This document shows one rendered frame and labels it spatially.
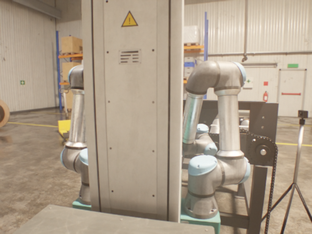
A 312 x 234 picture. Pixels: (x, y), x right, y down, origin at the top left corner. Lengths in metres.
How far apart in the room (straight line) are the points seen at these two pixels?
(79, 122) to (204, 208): 0.69
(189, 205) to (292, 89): 10.12
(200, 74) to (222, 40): 9.83
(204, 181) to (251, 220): 0.85
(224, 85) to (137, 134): 0.42
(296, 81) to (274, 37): 2.25
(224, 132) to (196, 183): 0.24
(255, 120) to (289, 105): 9.42
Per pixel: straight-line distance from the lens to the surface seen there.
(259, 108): 1.40
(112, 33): 0.71
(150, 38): 0.67
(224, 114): 0.89
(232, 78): 0.89
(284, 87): 10.71
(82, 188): 1.01
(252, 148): 1.39
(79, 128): 1.04
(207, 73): 0.84
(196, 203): 0.88
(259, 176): 1.49
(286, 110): 10.79
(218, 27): 10.81
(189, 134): 0.97
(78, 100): 1.04
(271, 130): 1.43
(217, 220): 0.91
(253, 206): 1.58
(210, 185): 0.86
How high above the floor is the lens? 1.24
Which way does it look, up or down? 8 degrees down
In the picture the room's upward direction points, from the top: straight up
